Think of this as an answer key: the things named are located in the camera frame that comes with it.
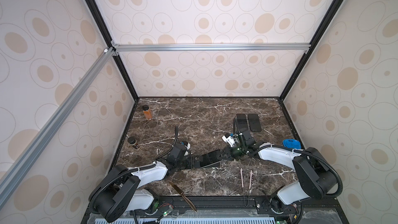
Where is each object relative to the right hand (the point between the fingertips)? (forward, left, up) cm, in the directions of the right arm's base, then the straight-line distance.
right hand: (219, 157), depth 83 cm
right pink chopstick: (-8, -17, -5) cm, 19 cm away
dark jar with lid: (+8, +47, +4) cm, 48 cm away
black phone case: (-3, +2, -1) cm, 4 cm away
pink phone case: (+26, -18, -4) cm, 32 cm away
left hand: (0, +10, -3) cm, 11 cm away
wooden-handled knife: (-17, +19, -6) cm, 26 cm away
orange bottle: (+32, +46, +2) cm, 55 cm away
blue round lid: (+7, -41, +3) cm, 41 cm away
